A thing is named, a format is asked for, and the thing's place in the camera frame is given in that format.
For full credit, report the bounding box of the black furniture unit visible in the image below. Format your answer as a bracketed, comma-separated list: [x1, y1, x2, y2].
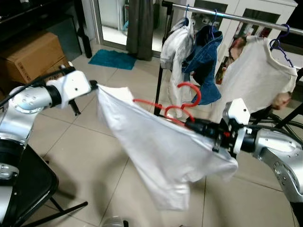
[0, 0, 93, 60]

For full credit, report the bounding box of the off-white T-shirt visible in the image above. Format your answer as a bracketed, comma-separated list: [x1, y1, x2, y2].
[211, 35, 298, 123]

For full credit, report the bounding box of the red clothes hanger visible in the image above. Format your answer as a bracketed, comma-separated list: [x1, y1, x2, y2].
[134, 81, 202, 126]

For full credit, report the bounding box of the purple clothes hanger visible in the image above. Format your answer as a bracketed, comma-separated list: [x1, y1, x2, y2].
[269, 24, 295, 69]

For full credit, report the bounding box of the black folding chair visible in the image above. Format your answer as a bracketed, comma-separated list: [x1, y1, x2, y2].
[0, 144, 88, 227]

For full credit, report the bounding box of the glass balcony door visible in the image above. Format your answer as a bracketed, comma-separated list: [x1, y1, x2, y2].
[92, 0, 164, 50]

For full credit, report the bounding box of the blue denim jacket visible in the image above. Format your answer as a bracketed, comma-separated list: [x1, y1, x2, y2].
[182, 25, 224, 105]

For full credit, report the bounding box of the white hooded jacket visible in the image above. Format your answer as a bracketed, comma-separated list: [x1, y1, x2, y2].
[160, 18, 196, 119]

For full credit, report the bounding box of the black television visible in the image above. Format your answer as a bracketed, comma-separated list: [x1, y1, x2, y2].
[294, 0, 303, 29]

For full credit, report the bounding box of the dark grey curtain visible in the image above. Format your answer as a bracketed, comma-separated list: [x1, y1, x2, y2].
[125, 0, 154, 61]

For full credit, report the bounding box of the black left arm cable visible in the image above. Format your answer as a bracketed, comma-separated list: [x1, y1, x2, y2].
[0, 61, 76, 102]

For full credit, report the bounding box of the white glass door cabinet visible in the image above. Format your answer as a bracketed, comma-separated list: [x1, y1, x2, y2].
[187, 0, 296, 71]

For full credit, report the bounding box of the blue clothes hanger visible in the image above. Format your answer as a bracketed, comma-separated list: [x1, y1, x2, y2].
[182, 5, 191, 26]
[208, 9, 219, 34]

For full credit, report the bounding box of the teal floor mat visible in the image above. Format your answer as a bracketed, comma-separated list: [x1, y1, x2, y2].
[89, 49, 138, 70]

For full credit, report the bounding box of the grey robot foot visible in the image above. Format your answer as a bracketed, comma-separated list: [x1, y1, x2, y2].
[102, 216, 128, 227]

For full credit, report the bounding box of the thin white T-shirt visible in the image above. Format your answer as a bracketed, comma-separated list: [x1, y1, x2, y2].
[96, 85, 239, 211]

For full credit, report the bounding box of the silver clothes rack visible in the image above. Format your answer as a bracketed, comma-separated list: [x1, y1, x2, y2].
[152, 0, 303, 129]

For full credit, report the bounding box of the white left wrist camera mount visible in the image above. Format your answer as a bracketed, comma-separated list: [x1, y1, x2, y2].
[46, 70, 93, 107]

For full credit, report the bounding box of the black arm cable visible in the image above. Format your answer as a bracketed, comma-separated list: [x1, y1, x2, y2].
[0, 61, 76, 102]
[246, 121, 303, 135]

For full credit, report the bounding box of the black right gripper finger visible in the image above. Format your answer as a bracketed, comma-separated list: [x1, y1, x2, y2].
[187, 126, 216, 139]
[185, 118, 216, 129]

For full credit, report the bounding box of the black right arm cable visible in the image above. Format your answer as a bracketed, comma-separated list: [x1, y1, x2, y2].
[246, 121, 303, 135]

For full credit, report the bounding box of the large plain cardboard box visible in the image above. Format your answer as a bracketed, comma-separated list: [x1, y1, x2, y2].
[0, 31, 67, 93]

